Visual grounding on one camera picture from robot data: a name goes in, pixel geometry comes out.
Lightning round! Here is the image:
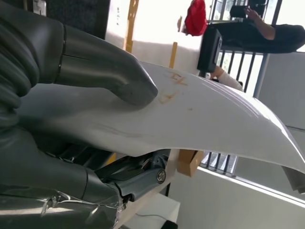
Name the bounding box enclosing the person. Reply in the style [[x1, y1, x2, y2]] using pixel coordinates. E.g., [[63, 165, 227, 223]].
[[209, 0, 305, 92]]

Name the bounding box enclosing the brown cardboard box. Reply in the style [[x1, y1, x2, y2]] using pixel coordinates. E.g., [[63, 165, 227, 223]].
[[176, 149, 205, 177]]

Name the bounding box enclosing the silver floor socket box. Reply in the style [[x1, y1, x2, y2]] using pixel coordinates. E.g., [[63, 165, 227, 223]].
[[32, 0, 47, 16]]

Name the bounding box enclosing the black window railing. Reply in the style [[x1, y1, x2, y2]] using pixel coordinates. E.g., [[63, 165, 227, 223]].
[[199, 44, 271, 176]]

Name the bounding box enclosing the red plastic bag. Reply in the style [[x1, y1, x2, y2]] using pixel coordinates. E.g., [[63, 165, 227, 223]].
[[185, 0, 208, 36]]

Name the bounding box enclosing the white table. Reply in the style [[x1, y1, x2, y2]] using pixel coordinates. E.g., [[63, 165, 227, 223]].
[[124, 193, 181, 229]]

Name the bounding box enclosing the black hard case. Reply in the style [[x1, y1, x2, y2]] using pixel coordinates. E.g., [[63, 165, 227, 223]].
[[197, 27, 223, 74]]

